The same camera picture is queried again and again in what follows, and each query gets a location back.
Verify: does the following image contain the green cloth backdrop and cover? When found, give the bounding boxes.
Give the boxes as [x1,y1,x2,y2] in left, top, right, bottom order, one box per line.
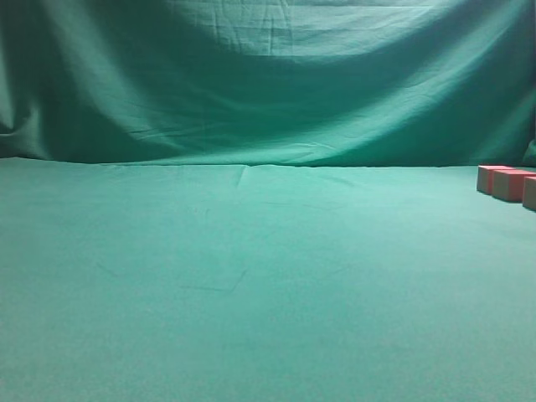
[1,1,535,401]

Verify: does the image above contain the pink cube far back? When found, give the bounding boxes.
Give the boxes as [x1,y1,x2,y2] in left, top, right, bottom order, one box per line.
[477,165,512,195]

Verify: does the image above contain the pink cube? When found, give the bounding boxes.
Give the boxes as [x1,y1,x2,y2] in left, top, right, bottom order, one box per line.
[492,169,535,203]
[477,165,512,195]

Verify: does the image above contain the pink cube middle right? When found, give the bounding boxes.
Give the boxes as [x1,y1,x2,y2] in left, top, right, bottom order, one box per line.
[492,169,535,203]

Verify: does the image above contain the pink cube right edge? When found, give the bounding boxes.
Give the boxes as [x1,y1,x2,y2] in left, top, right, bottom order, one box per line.
[522,176,536,212]

